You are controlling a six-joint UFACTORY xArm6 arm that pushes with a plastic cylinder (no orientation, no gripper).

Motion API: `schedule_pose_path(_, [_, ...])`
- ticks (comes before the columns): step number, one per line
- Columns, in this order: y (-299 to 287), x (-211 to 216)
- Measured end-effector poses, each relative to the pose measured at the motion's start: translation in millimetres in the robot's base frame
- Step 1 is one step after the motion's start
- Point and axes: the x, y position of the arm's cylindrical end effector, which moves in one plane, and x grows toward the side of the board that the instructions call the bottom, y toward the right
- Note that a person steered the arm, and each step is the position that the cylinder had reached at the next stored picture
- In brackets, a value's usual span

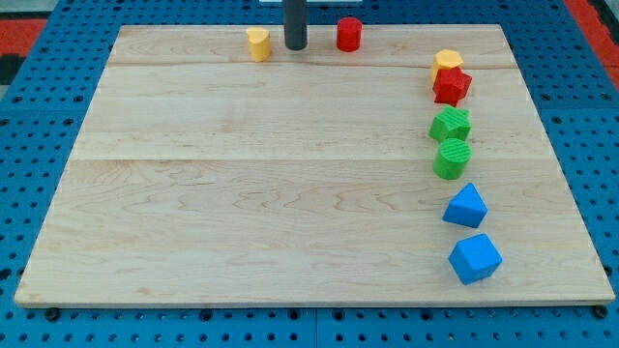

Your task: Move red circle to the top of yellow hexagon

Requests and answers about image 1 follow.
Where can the red cylinder block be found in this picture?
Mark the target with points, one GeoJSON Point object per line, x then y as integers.
{"type": "Point", "coordinates": [349, 33]}

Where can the yellow hexagon block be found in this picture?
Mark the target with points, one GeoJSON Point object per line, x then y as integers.
{"type": "Point", "coordinates": [445, 59]}

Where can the light wooden board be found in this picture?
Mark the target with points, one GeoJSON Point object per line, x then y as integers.
{"type": "Point", "coordinates": [200, 178]}

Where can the green cylinder block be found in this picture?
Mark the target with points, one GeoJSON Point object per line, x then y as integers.
{"type": "Point", "coordinates": [451, 158]}

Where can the yellow heart block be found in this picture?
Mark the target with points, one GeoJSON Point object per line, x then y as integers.
{"type": "Point", "coordinates": [259, 43]}

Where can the green star block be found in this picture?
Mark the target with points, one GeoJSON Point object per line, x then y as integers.
{"type": "Point", "coordinates": [451, 122]}

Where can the blue triangle block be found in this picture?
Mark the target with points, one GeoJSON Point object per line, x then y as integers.
{"type": "Point", "coordinates": [466, 208]}

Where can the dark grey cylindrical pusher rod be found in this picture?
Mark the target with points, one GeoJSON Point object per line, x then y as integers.
{"type": "Point", "coordinates": [295, 24]}

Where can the red star block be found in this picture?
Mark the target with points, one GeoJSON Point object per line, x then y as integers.
{"type": "Point", "coordinates": [450, 86]}

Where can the blue cube block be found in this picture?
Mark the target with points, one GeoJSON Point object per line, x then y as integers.
{"type": "Point", "coordinates": [475, 258]}

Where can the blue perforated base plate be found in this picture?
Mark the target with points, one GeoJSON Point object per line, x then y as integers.
{"type": "Point", "coordinates": [47, 100]}

